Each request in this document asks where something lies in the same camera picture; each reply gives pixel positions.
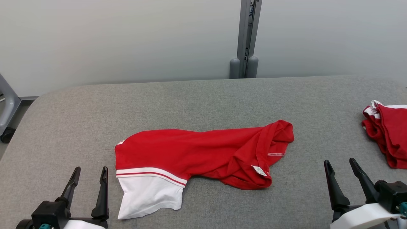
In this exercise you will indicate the grey metal partition post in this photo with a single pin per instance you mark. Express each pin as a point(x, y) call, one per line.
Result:
point(249, 28)

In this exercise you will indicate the red white number jersey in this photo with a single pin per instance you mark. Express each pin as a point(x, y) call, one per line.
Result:
point(190, 152)

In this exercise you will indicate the grey cylindrical post foot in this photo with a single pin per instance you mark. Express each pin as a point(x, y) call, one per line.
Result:
point(252, 66)
point(235, 68)

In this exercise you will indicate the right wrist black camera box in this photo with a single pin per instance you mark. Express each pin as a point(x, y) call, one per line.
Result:
point(392, 194)

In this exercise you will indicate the red white Bulls shorts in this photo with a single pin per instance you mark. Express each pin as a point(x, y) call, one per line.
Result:
point(389, 136)

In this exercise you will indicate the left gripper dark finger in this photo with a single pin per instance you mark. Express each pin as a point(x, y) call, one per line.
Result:
point(102, 194)
point(71, 186)

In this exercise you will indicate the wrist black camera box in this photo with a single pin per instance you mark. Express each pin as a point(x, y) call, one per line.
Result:
point(392, 194)
point(51, 213)

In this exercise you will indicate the black caster wheel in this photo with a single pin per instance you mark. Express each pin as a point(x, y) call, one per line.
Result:
point(7, 135)

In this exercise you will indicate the grey chair leg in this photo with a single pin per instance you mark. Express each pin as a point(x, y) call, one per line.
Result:
point(9, 105)

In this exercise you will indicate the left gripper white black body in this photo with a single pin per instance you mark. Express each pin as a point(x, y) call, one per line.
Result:
point(86, 223)

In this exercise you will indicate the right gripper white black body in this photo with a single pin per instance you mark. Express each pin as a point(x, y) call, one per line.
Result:
point(362, 218)

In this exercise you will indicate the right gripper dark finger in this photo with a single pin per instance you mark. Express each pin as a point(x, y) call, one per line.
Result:
point(364, 183)
point(335, 190)

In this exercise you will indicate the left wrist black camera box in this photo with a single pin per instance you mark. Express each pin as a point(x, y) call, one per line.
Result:
point(51, 213)

